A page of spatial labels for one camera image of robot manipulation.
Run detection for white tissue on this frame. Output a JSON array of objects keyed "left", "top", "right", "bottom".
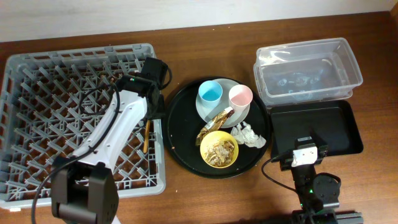
[{"left": 230, "top": 121, "right": 267, "bottom": 149}]

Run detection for blue cup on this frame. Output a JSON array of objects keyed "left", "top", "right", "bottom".
[{"left": 198, "top": 80, "right": 223, "bottom": 109}]

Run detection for wooden chopstick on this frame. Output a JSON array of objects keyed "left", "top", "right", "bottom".
[{"left": 143, "top": 120, "right": 150, "bottom": 154}]

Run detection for food scraps with rice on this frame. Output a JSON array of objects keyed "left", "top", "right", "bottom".
[{"left": 205, "top": 140, "right": 234, "bottom": 167}]

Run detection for yellow bowl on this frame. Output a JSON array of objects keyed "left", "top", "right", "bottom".
[{"left": 200, "top": 131, "right": 239, "bottom": 169}]

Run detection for gold snack wrapper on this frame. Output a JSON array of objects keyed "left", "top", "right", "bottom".
[{"left": 195, "top": 106, "right": 234, "bottom": 146}]

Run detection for pink cup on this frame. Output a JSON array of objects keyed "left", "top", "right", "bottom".
[{"left": 228, "top": 85, "right": 253, "bottom": 112}]

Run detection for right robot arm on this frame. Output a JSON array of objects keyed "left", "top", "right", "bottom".
[{"left": 279, "top": 129, "right": 364, "bottom": 224}]

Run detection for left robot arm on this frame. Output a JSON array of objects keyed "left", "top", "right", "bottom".
[{"left": 49, "top": 57, "right": 172, "bottom": 223}]

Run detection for grey dishwasher rack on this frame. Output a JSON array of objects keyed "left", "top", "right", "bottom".
[{"left": 1, "top": 44, "right": 166, "bottom": 210}]

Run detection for round black tray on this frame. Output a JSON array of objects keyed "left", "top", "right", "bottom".
[{"left": 162, "top": 77, "right": 272, "bottom": 179}]

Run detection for black rectangular tray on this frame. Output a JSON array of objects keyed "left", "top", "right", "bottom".
[{"left": 270, "top": 100, "right": 364, "bottom": 157}]

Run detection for grey plate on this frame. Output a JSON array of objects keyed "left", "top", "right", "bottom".
[{"left": 195, "top": 78, "right": 250, "bottom": 128}]

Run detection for clear plastic bin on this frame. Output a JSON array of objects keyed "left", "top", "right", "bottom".
[{"left": 253, "top": 37, "right": 363, "bottom": 108}]

